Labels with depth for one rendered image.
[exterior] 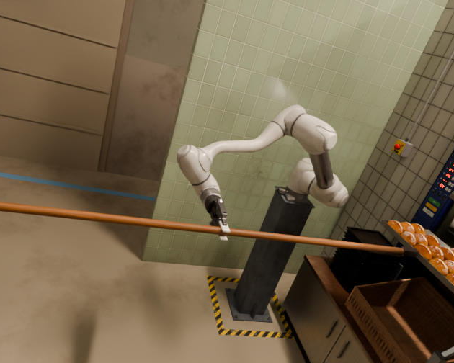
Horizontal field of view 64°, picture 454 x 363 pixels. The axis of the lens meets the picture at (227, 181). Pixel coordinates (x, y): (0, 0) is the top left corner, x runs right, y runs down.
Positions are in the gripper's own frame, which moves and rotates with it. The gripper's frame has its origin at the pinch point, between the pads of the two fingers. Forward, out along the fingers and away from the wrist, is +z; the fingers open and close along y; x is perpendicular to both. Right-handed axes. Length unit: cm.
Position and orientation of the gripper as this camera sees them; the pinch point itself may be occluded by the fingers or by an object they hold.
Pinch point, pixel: (223, 230)
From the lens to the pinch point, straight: 142.5
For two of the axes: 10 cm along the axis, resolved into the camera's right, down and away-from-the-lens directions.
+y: -2.9, 8.7, 4.1
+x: -9.3, -1.5, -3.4
